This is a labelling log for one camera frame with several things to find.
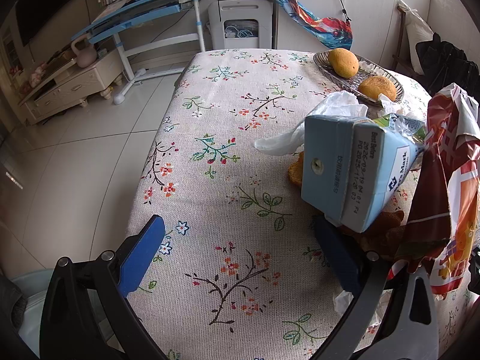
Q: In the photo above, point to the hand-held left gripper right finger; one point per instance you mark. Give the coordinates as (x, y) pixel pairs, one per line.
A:
(337, 260)

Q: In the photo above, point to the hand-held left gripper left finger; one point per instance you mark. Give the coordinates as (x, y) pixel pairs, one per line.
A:
(142, 257)

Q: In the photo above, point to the blue milk carton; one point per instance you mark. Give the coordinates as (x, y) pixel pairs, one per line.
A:
(337, 165)

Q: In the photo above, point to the red snack bag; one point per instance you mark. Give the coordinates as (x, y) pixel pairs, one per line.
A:
(438, 157)

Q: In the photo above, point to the white plastic bag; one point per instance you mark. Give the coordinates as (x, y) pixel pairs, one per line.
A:
(277, 142)

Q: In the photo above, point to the white tissue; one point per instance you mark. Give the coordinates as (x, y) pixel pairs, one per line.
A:
(337, 105)
(342, 300)

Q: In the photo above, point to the floral tablecloth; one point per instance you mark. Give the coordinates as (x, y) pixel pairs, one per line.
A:
(225, 195)

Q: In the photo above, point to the pale blue stool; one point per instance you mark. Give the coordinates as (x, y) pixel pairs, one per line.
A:
(32, 307)

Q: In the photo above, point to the dark grey cloth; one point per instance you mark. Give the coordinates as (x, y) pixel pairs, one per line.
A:
(13, 303)

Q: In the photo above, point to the green clear plastic wrapper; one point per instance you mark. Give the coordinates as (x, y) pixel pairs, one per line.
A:
(408, 125)

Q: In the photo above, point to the white foam net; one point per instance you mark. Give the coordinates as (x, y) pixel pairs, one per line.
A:
(386, 102)
(367, 67)

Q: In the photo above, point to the orange fruit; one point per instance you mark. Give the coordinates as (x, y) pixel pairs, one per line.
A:
(343, 63)
(377, 88)

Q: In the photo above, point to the woven metal tray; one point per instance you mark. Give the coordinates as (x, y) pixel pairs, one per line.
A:
(352, 82)

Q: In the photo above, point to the cream television cabinet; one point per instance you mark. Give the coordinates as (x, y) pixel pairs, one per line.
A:
(67, 86)

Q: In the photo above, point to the pink kettlebell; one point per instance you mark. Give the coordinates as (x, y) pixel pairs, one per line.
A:
(85, 57)

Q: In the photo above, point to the pink plush toy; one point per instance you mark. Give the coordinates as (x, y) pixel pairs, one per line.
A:
(35, 77)

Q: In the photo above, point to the wooden chair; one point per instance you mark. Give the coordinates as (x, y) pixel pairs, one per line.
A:
(400, 37)

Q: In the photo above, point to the white cloth bag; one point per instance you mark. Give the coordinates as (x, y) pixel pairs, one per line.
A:
(416, 33)

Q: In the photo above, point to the blue study desk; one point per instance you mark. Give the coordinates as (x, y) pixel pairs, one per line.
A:
(131, 11)

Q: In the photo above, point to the colourful printed cloth bag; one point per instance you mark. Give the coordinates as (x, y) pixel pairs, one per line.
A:
(300, 7)

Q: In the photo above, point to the black television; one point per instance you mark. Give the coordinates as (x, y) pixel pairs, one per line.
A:
(41, 0)

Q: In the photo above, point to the white wall cabinets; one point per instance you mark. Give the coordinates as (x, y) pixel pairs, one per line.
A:
(375, 15)

